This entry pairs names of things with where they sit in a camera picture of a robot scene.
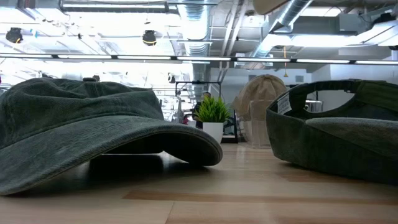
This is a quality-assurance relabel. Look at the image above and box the olive green baseball cap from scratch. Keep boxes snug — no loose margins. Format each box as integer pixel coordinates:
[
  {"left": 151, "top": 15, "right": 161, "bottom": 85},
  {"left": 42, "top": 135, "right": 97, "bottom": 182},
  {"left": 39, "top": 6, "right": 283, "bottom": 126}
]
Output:
[{"left": 265, "top": 78, "right": 398, "bottom": 186}]

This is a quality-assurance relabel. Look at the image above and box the yellow hanging cord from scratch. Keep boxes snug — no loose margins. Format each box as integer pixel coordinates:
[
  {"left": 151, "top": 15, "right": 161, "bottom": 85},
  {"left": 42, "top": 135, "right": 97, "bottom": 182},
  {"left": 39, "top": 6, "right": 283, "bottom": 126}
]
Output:
[{"left": 282, "top": 45, "right": 289, "bottom": 78}]

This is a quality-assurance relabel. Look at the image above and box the long ceiling light strip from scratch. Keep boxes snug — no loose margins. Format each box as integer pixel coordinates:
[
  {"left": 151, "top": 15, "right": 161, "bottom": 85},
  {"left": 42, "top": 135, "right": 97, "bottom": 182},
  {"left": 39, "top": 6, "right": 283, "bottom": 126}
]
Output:
[{"left": 0, "top": 53, "right": 398, "bottom": 65}]

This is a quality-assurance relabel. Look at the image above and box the black round ceiling lamp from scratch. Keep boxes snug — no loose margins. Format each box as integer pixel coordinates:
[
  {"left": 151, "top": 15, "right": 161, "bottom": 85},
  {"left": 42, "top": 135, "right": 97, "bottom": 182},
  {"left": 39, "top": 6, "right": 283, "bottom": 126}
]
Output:
[
  {"left": 5, "top": 27, "right": 24, "bottom": 44},
  {"left": 142, "top": 29, "right": 157, "bottom": 47}
]

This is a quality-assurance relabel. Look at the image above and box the teal green baseball cap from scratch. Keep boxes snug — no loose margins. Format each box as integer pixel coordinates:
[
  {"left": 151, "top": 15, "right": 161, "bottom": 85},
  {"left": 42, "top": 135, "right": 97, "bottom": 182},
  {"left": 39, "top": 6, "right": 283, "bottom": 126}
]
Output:
[{"left": 0, "top": 77, "right": 224, "bottom": 196}]

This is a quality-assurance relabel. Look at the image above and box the silver ventilation duct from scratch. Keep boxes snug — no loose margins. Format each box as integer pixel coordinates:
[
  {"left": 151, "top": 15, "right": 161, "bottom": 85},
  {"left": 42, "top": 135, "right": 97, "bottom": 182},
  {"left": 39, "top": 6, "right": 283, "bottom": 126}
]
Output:
[{"left": 269, "top": 0, "right": 313, "bottom": 34}]

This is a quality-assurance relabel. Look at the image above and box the small green potted plant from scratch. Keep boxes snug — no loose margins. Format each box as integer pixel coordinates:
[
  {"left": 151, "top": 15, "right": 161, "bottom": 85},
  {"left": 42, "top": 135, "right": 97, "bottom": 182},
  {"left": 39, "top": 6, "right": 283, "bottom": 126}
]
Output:
[{"left": 195, "top": 95, "right": 231, "bottom": 144}]

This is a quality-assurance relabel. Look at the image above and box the person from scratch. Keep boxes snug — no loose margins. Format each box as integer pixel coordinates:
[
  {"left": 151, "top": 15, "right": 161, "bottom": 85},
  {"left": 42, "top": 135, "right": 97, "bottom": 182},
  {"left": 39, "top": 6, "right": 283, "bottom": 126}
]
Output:
[{"left": 186, "top": 91, "right": 213, "bottom": 130}]

